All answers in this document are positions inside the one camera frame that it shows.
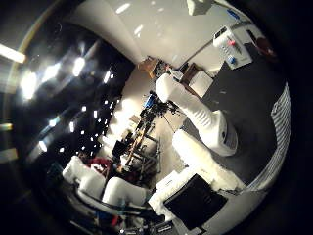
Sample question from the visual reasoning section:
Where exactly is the striped white cloth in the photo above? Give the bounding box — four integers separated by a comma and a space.
246, 81, 292, 192

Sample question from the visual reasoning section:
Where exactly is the person in red top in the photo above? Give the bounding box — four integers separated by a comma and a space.
80, 153, 114, 179

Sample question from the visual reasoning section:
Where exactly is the cluttered wooden shelf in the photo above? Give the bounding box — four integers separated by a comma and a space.
137, 56, 161, 80

